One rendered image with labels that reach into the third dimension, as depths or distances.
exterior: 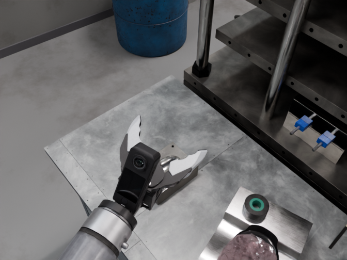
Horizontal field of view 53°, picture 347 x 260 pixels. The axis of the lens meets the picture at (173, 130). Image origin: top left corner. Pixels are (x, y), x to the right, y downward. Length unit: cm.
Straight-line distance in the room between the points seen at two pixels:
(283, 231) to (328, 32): 67
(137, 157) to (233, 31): 119
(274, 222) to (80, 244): 79
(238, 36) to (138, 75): 149
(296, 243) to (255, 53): 78
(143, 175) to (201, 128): 100
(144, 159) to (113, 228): 12
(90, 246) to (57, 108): 233
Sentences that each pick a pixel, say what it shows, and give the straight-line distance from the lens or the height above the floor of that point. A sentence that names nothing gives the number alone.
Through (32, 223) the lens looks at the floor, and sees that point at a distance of 233.
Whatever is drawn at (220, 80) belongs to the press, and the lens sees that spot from 178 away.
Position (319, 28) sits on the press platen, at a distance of 132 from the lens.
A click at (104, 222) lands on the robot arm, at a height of 147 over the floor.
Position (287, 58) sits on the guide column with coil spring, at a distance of 140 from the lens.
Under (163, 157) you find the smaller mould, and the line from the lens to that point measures 136.
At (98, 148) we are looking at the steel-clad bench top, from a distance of 150.
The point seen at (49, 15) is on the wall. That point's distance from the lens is 343.
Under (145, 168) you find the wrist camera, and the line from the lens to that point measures 55.
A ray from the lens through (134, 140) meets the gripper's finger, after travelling 65.
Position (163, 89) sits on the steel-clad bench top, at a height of 80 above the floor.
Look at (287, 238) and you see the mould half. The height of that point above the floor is 91.
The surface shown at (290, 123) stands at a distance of 159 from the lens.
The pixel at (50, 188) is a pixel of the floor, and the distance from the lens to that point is 242.
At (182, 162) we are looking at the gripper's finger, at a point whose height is 146.
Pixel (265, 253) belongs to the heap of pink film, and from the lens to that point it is 119.
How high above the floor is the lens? 198
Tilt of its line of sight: 51 degrees down
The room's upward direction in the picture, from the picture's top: straight up
